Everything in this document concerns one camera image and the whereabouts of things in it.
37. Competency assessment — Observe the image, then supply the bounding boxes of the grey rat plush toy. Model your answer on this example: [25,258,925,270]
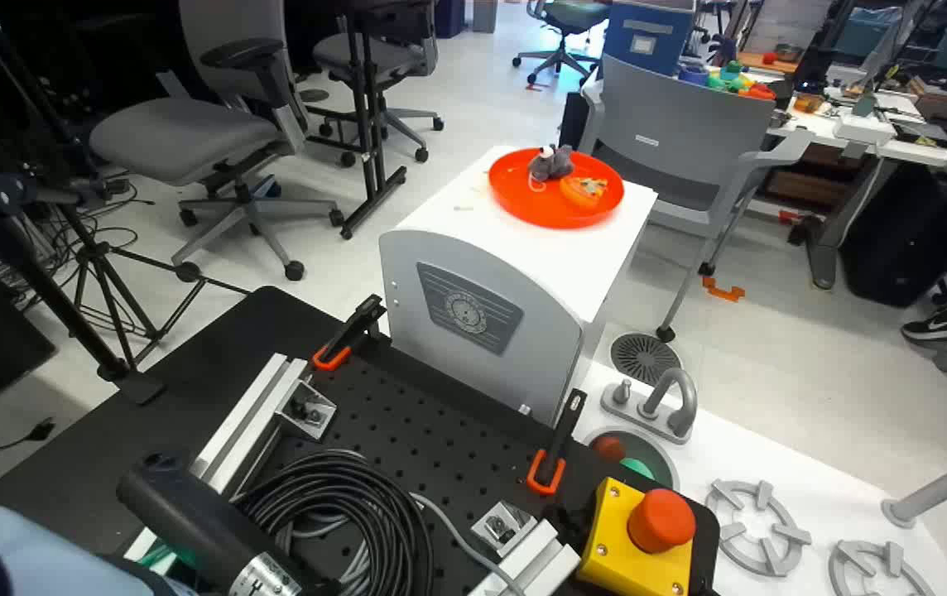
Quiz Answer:
[522,143,577,188]

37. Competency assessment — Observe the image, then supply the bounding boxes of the orange round plate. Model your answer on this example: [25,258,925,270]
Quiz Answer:
[487,147,628,232]

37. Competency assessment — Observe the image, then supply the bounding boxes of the pizza slice toy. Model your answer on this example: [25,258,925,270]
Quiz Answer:
[555,172,616,213]

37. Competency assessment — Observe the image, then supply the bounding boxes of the grey toy faucet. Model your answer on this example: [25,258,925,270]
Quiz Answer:
[598,361,703,449]

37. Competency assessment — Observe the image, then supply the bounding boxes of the round toy sink bowl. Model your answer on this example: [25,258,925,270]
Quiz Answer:
[587,426,680,492]

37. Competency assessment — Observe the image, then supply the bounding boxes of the grey toy stove burner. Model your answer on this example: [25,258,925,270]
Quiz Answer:
[703,478,816,579]
[824,538,933,596]

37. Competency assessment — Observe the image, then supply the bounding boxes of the white cube box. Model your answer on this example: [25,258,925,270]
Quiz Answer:
[373,143,664,426]

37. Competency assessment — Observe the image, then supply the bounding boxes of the black computer tower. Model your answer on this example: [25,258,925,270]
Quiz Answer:
[555,85,598,154]

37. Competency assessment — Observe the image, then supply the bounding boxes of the grey plastic wheeled chair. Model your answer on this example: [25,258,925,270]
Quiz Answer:
[574,53,818,347]

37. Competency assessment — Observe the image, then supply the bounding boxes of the dark office chair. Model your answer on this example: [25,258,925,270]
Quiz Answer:
[307,0,452,169]

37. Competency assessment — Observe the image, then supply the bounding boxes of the yellow emergency stop button box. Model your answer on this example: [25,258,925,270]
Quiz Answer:
[574,473,703,596]

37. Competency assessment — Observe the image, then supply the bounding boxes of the teal office chair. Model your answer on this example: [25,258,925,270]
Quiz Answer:
[510,0,616,92]

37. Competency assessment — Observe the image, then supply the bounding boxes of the blue storage bin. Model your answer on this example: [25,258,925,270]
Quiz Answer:
[602,0,698,81]

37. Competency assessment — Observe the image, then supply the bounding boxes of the grey fabric office chair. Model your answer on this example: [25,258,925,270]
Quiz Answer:
[87,0,349,285]

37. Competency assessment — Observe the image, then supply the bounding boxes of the black cylinder silver cap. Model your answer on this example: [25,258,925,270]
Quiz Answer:
[116,462,306,596]

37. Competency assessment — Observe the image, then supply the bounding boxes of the white desk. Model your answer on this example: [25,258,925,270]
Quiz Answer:
[764,85,947,292]

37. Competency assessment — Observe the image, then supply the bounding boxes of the black tripod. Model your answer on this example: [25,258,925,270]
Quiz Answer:
[0,202,254,383]

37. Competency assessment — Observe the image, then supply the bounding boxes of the black bin under desk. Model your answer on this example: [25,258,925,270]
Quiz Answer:
[839,177,947,311]

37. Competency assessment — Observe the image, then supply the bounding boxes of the grey metal pole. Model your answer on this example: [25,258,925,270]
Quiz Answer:
[880,441,947,529]

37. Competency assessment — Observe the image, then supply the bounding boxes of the black clamp orange handle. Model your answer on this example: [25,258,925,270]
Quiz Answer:
[307,292,391,377]
[522,387,592,503]

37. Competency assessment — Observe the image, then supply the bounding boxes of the black desk leg frame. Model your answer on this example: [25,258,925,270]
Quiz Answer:
[335,0,415,243]

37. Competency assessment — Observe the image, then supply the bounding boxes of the silver corner bracket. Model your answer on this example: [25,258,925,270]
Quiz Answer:
[469,502,542,558]
[279,383,338,441]

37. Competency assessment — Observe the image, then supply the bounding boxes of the orange floor tape bracket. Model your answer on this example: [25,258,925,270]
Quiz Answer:
[698,272,747,306]

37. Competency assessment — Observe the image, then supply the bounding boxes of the black cable coil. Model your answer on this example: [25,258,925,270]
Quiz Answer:
[236,449,433,596]

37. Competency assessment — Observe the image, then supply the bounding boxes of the aluminium extrusion rail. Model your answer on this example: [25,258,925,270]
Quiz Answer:
[468,514,587,596]
[186,350,316,502]

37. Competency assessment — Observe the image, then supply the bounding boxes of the black floor cable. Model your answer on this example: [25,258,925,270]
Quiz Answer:
[0,377,55,502]

